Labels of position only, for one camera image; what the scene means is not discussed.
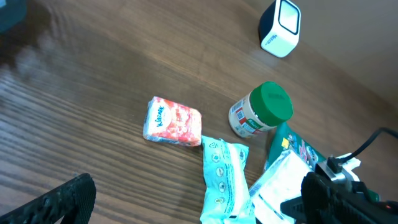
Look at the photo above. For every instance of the red tissue pack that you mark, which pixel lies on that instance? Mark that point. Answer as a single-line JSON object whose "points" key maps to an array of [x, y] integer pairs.
{"points": [[171, 122]]}

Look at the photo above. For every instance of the grey plastic mesh basket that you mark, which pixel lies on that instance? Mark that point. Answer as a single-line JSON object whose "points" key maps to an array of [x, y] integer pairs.
{"points": [[12, 12]]}

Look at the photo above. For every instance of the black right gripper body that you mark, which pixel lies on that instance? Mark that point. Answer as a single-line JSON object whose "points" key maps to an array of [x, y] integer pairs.
{"points": [[295, 207]]}

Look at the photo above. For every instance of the teal white pack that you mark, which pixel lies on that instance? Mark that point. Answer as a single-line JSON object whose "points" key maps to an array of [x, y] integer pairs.
{"points": [[227, 198]]}

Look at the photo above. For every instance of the white barcode scanner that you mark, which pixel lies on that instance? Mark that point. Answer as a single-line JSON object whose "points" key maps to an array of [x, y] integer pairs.
{"points": [[279, 28]]}

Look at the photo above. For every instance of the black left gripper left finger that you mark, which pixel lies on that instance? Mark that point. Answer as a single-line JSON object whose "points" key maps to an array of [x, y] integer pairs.
{"points": [[71, 202]]}

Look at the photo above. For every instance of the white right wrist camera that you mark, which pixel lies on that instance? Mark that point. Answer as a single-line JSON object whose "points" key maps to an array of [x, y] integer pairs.
{"points": [[338, 169]]}

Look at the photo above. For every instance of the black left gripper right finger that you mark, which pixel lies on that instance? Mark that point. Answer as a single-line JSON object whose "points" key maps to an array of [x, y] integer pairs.
{"points": [[326, 202]]}

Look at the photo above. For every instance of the green lid jar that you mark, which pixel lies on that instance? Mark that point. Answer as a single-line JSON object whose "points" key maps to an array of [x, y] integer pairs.
{"points": [[263, 109]]}

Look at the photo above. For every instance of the green 3M gloves package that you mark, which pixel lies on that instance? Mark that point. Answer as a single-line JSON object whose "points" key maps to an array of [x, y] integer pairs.
{"points": [[286, 139]]}

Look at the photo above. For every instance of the white blue pouch pack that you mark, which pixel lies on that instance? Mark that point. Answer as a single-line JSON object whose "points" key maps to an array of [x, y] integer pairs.
{"points": [[280, 182]]}

